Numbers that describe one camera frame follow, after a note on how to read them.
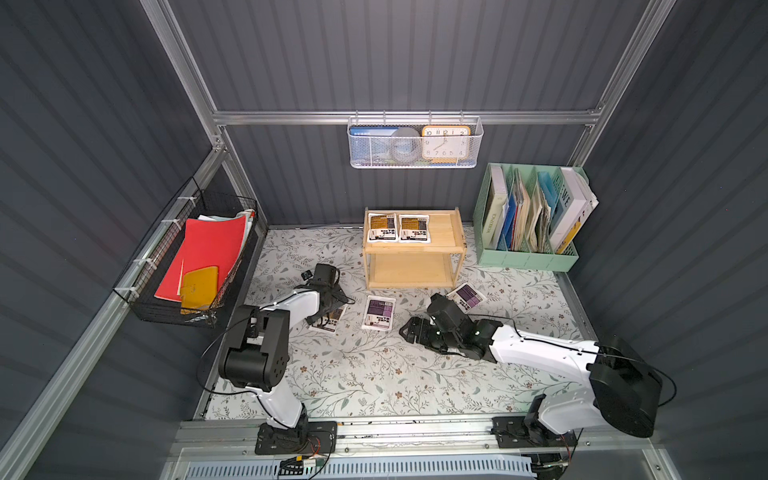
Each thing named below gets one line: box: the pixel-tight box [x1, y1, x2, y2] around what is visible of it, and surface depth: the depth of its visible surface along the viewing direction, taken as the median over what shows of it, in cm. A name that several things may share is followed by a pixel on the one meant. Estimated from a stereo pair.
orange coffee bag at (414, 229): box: [398, 214, 431, 244], surface depth 91 cm
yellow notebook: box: [180, 266, 219, 314], surface depth 69 cm
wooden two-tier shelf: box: [362, 207, 467, 289], surface depth 93 cm
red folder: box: [154, 216, 246, 303], surface depth 75 cm
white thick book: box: [549, 166, 599, 255], surface depth 98 cm
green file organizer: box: [473, 162, 589, 273], surface depth 103 cm
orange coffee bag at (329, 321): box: [310, 306, 347, 333], surface depth 95 cm
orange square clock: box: [422, 125, 471, 164], surface depth 90 cm
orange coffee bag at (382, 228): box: [367, 212, 398, 243], surface depth 91 cm
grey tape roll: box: [391, 127, 422, 164], surface depth 90 cm
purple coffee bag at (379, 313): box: [361, 295, 396, 331], surface depth 98 cm
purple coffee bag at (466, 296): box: [446, 282, 486, 314], surface depth 101 cm
